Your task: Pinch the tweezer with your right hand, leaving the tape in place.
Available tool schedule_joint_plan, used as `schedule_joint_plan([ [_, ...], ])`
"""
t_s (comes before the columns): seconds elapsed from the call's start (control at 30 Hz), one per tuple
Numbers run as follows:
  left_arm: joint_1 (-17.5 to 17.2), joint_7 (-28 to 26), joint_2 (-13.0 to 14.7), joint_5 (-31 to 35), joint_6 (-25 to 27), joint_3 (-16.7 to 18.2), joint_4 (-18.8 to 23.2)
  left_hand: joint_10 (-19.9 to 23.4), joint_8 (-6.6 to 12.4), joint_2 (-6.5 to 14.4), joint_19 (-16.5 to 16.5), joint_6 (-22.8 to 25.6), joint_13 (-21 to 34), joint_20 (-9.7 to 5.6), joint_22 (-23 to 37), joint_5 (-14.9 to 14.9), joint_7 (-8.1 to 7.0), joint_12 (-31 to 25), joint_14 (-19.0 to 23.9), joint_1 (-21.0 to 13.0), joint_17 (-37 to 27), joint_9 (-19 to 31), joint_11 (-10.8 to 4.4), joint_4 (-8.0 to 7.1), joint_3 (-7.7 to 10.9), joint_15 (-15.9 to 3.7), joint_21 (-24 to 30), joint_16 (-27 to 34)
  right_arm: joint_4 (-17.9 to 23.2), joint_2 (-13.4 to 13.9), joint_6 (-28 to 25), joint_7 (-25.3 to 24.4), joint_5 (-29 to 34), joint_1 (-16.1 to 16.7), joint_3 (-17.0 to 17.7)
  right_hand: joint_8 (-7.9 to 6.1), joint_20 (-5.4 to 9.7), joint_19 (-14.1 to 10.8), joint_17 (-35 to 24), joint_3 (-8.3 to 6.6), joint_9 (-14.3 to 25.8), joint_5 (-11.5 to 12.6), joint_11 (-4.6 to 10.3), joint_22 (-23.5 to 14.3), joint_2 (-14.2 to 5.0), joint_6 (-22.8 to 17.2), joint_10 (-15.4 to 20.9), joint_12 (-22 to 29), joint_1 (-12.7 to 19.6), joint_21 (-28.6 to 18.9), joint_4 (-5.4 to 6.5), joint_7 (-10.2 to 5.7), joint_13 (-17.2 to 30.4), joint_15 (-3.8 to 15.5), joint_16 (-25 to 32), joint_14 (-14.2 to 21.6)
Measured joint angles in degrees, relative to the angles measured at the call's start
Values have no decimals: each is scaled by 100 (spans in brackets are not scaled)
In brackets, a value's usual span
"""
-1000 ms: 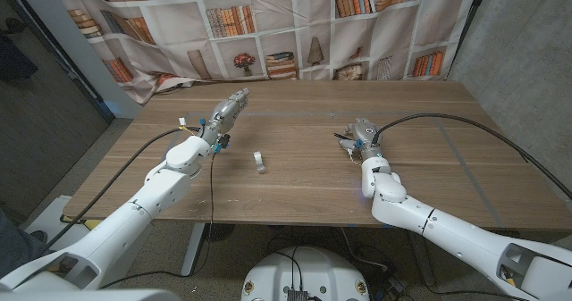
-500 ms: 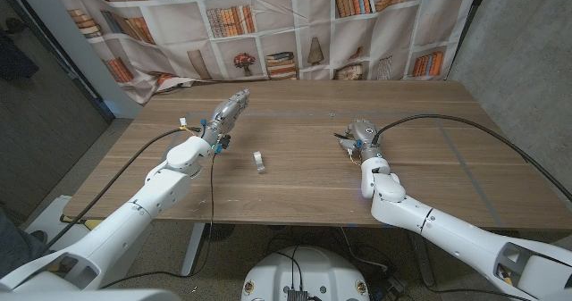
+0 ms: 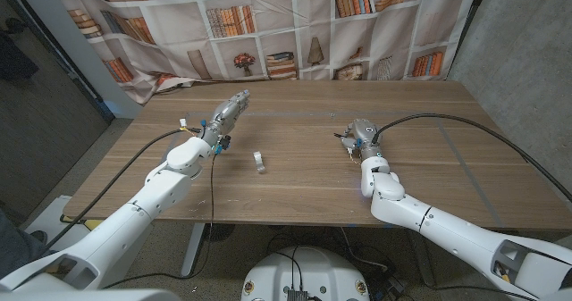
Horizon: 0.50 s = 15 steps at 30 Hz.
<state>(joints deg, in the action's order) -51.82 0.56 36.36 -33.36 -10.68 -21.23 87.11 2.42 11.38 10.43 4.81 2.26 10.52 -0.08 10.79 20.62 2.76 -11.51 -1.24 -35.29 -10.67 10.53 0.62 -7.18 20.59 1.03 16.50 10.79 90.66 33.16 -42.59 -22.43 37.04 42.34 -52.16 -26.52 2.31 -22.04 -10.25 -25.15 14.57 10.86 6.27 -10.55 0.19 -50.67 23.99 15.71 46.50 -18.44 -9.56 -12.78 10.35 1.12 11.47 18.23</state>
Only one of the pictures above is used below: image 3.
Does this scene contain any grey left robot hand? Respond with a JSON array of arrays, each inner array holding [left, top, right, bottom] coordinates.
[[200, 89, 251, 148]]

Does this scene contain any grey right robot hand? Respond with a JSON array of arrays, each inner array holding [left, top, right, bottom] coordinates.
[[340, 118, 382, 162]]

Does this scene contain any printed bookshelf backdrop cloth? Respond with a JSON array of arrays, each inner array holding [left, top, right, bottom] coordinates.
[[46, 0, 484, 105]]

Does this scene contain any white table leg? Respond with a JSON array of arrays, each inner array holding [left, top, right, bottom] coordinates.
[[181, 222, 206, 278]]

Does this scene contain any grey table leg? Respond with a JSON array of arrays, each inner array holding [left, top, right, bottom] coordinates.
[[407, 231, 437, 288]]

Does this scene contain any black backdrop stand pole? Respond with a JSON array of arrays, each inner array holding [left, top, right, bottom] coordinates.
[[446, 0, 491, 81]]

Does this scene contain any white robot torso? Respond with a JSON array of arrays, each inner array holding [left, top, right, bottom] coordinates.
[[240, 246, 370, 301]]

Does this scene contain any power strip on floor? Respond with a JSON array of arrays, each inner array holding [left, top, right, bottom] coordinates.
[[374, 276, 408, 301]]

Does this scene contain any white board on floor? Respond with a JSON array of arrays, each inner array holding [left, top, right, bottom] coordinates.
[[26, 195, 102, 248]]

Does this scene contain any person leg in jeans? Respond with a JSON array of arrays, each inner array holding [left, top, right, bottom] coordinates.
[[0, 209, 48, 280]]

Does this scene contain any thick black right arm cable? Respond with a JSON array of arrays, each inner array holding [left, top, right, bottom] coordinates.
[[371, 113, 572, 202]]

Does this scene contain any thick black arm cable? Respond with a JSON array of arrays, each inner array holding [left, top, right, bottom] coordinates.
[[44, 126, 203, 251], [371, 113, 572, 202]]

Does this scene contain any thin brown left arm cable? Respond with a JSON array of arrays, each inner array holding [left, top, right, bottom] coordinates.
[[105, 151, 216, 289]]

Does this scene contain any thin brown arm cable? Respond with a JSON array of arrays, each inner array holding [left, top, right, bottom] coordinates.
[[105, 151, 216, 289], [404, 229, 537, 301]]

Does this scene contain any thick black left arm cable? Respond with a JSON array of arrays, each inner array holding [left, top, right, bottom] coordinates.
[[44, 126, 203, 251]]

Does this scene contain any white floor cable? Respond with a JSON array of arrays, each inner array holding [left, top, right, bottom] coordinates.
[[341, 227, 390, 272]]

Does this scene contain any thin brown right arm cable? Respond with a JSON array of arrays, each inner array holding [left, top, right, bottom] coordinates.
[[404, 229, 537, 301]]

